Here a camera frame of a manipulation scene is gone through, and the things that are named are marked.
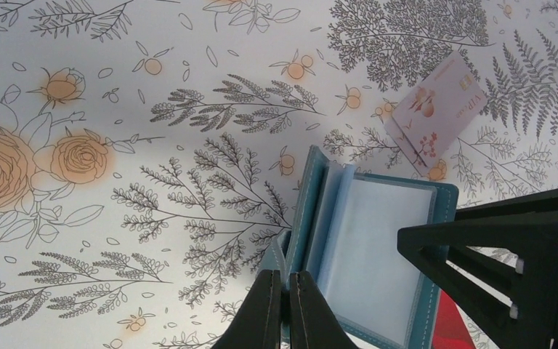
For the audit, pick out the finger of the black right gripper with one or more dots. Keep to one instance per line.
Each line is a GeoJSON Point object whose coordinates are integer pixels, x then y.
{"type": "Point", "coordinates": [499, 263]}

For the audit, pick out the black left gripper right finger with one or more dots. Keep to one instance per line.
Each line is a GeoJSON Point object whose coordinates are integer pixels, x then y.
{"type": "Point", "coordinates": [312, 323]}

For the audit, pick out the red card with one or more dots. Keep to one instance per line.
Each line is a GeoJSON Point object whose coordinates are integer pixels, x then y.
{"type": "Point", "coordinates": [450, 330]}

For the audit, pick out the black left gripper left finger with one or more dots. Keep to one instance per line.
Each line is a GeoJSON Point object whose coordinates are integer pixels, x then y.
{"type": "Point", "coordinates": [257, 324]}

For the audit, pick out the white floral card on table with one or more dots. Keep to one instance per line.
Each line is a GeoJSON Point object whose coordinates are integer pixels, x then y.
{"type": "Point", "coordinates": [435, 112]}

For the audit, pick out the blue leather card holder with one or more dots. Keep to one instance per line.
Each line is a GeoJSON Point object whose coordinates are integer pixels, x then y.
{"type": "Point", "coordinates": [345, 235]}

